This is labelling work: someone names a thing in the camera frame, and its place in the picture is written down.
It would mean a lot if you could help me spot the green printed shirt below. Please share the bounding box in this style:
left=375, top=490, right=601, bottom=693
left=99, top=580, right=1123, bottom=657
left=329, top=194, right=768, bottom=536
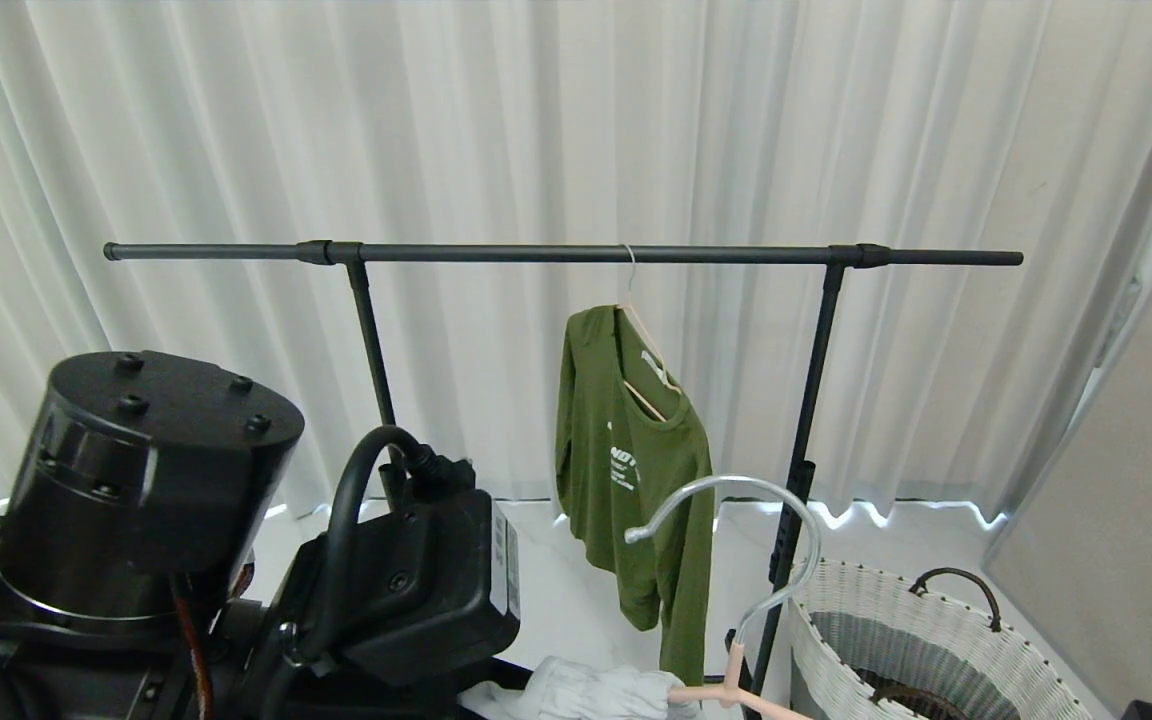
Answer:
left=554, top=305, right=715, bottom=687

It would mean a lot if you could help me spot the white curtain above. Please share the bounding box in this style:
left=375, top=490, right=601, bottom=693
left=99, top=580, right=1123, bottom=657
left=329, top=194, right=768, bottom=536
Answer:
left=0, top=0, right=1152, bottom=521

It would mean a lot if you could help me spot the white laundry basket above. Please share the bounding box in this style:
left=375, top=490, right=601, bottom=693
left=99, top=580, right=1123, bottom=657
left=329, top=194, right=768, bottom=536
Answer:
left=788, top=560, right=1095, bottom=720

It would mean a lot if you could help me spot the black clothes rack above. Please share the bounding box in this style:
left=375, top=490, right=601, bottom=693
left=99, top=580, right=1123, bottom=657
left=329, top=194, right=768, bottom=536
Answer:
left=103, top=240, right=1025, bottom=720

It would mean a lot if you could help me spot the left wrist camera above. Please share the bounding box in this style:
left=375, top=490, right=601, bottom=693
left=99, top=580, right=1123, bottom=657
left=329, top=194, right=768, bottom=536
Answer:
left=266, top=487, right=522, bottom=691

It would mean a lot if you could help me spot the pink clothes hanger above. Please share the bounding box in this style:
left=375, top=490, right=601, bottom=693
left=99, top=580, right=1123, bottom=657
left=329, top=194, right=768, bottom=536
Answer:
left=619, top=245, right=683, bottom=422
left=624, top=475, right=823, bottom=720

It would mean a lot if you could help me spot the pale grey garment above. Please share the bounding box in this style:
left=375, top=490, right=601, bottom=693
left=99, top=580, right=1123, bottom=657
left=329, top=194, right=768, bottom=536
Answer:
left=461, top=655, right=702, bottom=720

